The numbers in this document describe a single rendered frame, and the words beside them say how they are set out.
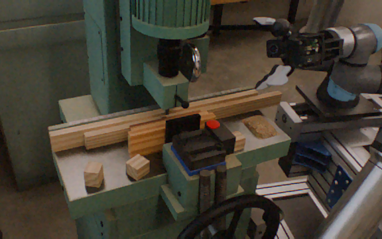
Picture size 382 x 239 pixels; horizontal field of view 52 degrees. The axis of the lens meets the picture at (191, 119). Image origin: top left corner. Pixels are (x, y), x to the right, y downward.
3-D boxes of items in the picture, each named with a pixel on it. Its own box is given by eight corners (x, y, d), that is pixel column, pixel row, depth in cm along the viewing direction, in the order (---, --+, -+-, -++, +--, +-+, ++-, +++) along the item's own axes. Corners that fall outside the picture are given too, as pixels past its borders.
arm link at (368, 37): (380, 61, 97) (392, 28, 93) (348, 67, 93) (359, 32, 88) (356, 48, 103) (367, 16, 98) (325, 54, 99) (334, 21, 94)
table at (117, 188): (81, 254, 80) (78, 235, 76) (52, 162, 102) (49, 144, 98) (310, 176, 104) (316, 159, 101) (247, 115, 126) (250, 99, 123)
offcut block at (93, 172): (99, 187, 87) (97, 173, 85) (84, 185, 88) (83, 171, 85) (103, 176, 90) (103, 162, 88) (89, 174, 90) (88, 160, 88)
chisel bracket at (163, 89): (162, 115, 97) (163, 85, 93) (142, 88, 107) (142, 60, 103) (189, 109, 100) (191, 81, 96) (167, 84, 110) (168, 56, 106)
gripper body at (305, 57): (302, 34, 81) (345, 28, 86) (276, 32, 89) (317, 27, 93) (302, 71, 83) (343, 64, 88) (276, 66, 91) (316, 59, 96)
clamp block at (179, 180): (183, 211, 87) (186, 181, 82) (159, 172, 97) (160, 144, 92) (239, 192, 93) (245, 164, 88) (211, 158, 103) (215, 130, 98)
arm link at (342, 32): (329, 26, 95) (329, 59, 98) (316, 27, 93) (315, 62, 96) (355, 26, 89) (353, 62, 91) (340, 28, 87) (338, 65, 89)
